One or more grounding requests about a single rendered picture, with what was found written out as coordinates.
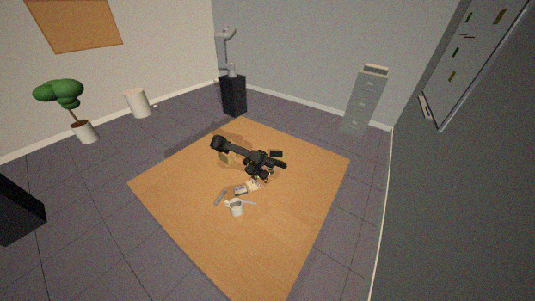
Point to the cream paper card taped to bench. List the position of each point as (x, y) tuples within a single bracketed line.
[(252, 184)]

